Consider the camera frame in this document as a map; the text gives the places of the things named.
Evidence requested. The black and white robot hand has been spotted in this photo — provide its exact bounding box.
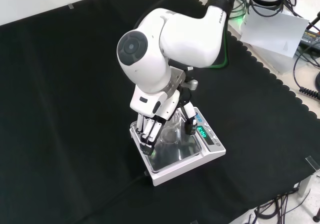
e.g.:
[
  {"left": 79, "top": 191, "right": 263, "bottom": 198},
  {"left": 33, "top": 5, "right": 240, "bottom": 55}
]
[{"left": 129, "top": 80, "right": 200, "bottom": 157}]

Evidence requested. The clear glass beaker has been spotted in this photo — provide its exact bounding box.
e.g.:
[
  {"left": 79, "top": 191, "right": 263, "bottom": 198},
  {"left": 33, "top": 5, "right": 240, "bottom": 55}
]
[{"left": 159, "top": 109, "right": 183, "bottom": 145}]

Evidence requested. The white electronic balance steel pan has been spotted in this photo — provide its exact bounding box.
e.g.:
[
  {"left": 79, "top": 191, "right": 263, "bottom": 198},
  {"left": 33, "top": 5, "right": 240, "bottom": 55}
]
[{"left": 129, "top": 106, "right": 227, "bottom": 187}]

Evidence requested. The black bench cloth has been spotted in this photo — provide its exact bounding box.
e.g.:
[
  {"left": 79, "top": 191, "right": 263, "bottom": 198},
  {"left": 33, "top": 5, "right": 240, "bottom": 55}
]
[{"left": 0, "top": 0, "right": 320, "bottom": 224}]

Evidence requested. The pale white board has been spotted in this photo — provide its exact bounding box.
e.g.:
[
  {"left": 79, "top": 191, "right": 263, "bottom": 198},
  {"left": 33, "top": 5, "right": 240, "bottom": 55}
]
[{"left": 239, "top": 9, "right": 310, "bottom": 59}]

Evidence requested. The black power adapter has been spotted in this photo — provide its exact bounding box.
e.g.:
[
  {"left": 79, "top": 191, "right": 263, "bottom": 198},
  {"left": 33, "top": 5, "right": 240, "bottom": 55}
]
[{"left": 298, "top": 25, "right": 320, "bottom": 51}]

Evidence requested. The metal bench leg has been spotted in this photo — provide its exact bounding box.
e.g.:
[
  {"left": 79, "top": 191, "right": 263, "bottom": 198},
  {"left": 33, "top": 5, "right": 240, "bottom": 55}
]
[{"left": 298, "top": 171, "right": 320, "bottom": 198}]

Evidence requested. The green cable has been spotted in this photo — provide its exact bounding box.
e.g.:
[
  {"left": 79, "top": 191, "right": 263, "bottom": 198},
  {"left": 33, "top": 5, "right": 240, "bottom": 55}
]
[{"left": 209, "top": 28, "right": 231, "bottom": 69}]

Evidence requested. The black balance power cable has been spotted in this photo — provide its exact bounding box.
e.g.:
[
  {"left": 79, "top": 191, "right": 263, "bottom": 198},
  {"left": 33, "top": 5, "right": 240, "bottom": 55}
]
[{"left": 72, "top": 170, "right": 151, "bottom": 224}]

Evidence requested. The black coiled cable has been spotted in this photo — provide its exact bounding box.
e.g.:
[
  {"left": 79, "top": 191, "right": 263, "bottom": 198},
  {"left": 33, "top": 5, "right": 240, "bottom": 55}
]
[{"left": 292, "top": 44, "right": 320, "bottom": 99}]

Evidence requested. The black cable bundle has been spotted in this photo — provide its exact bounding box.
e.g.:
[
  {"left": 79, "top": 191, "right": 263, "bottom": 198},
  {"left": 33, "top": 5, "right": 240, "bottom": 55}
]
[{"left": 253, "top": 181, "right": 303, "bottom": 222}]

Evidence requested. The clear plastic bracket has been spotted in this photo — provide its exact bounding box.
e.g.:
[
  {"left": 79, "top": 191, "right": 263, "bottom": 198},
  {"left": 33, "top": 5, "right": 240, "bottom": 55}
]
[{"left": 304, "top": 155, "right": 320, "bottom": 172}]

